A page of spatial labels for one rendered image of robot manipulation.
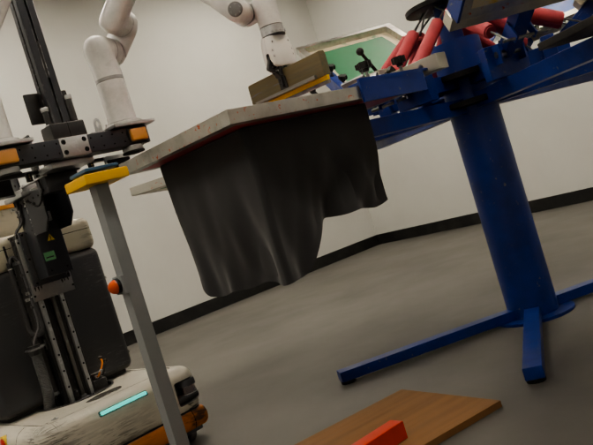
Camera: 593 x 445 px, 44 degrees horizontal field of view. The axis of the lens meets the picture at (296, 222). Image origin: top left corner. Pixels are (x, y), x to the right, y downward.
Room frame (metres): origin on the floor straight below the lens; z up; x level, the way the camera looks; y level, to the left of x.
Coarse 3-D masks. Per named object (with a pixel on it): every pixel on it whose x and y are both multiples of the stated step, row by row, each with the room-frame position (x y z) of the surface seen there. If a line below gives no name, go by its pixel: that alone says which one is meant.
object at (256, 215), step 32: (192, 160) 2.08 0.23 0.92; (224, 160) 1.97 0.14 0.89; (256, 160) 1.90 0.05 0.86; (192, 192) 2.12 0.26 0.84; (224, 192) 2.01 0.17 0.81; (256, 192) 1.91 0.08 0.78; (192, 224) 2.16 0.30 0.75; (224, 224) 2.04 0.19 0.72; (256, 224) 1.96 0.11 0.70; (192, 256) 2.21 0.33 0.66; (224, 256) 2.09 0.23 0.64; (256, 256) 2.00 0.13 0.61; (224, 288) 2.14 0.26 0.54
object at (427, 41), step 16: (544, 16) 2.75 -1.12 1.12; (560, 16) 2.74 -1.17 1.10; (416, 32) 2.86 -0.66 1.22; (432, 32) 2.73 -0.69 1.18; (464, 32) 3.10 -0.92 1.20; (480, 32) 2.55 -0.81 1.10; (400, 48) 2.83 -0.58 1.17; (416, 48) 3.06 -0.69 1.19; (432, 48) 2.71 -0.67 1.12; (384, 64) 2.97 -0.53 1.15
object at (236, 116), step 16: (304, 96) 1.95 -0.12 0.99; (320, 96) 1.99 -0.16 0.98; (336, 96) 2.03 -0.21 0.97; (352, 96) 2.07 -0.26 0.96; (224, 112) 1.79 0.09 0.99; (240, 112) 1.80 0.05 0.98; (256, 112) 1.84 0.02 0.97; (272, 112) 1.87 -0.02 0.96; (288, 112) 1.90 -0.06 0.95; (192, 128) 1.90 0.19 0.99; (208, 128) 1.85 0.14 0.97; (224, 128) 1.82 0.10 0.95; (160, 144) 2.02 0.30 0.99; (176, 144) 1.97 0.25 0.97; (192, 144) 1.94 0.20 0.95; (128, 160) 2.17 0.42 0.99; (144, 160) 2.10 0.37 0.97; (160, 160) 2.08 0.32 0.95
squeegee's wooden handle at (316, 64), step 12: (300, 60) 2.25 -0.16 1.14; (312, 60) 2.21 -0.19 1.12; (324, 60) 2.20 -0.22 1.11; (288, 72) 2.30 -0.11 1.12; (300, 72) 2.26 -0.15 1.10; (312, 72) 2.22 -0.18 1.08; (324, 72) 2.19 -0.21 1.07; (252, 84) 2.43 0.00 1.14; (264, 84) 2.39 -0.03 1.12; (276, 84) 2.35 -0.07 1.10; (288, 84) 2.31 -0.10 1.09; (252, 96) 2.44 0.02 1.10; (264, 96) 2.40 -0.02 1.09
